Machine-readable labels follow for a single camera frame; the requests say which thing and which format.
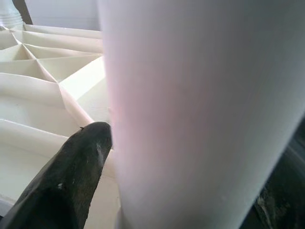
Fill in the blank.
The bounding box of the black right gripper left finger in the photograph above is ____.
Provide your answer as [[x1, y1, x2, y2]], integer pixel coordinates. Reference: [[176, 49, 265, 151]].
[[0, 121, 112, 229]]

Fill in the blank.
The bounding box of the white plastic table top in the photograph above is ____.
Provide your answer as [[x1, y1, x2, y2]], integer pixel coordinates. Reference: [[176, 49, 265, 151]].
[[0, 23, 124, 229]]

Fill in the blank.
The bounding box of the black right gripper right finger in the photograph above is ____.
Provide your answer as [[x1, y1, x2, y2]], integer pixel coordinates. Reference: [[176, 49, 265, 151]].
[[245, 128, 305, 229]]

